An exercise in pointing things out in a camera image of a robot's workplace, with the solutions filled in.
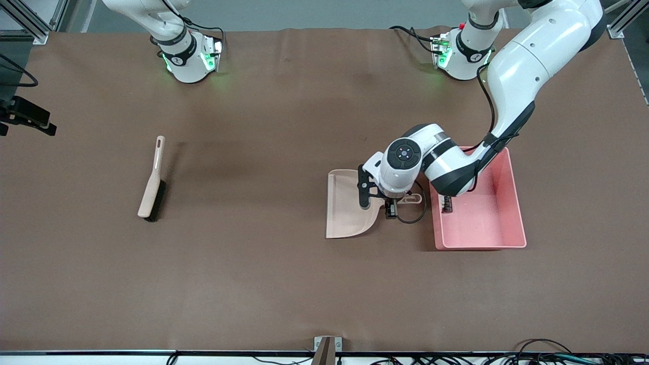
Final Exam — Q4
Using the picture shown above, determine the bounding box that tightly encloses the beige plastic dustpan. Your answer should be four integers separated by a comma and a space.
325, 169, 423, 239

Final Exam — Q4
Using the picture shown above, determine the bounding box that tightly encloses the beige brush with black bristles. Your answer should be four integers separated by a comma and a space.
137, 135, 167, 223

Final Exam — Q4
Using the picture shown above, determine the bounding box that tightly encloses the pink plastic bin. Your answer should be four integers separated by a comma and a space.
428, 146, 527, 251

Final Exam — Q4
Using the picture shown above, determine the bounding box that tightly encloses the brown table cover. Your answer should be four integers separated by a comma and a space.
0, 26, 649, 354

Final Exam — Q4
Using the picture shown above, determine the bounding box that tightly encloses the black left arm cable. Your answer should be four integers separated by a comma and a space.
394, 61, 510, 225

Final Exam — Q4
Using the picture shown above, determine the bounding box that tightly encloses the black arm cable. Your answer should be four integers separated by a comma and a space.
394, 61, 510, 225
0, 53, 39, 87

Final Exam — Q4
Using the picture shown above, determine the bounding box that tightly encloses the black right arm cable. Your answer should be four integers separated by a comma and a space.
0, 53, 39, 87

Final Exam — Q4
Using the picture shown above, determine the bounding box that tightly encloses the aluminium frame profile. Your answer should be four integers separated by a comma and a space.
0, 0, 69, 45
607, 0, 649, 40

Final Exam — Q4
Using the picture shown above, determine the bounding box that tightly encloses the metal table edge bracket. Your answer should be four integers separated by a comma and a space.
314, 336, 343, 365

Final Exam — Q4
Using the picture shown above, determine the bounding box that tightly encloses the brown post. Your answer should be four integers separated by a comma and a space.
311, 337, 335, 365

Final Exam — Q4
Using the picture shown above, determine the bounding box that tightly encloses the black left base cable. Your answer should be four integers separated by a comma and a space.
389, 25, 438, 54

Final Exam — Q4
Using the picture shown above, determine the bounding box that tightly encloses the black cable loop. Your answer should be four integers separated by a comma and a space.
512, 338, 573, 365

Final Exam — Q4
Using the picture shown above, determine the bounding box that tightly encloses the teal cable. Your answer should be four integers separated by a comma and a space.
550, 354, 601, 364

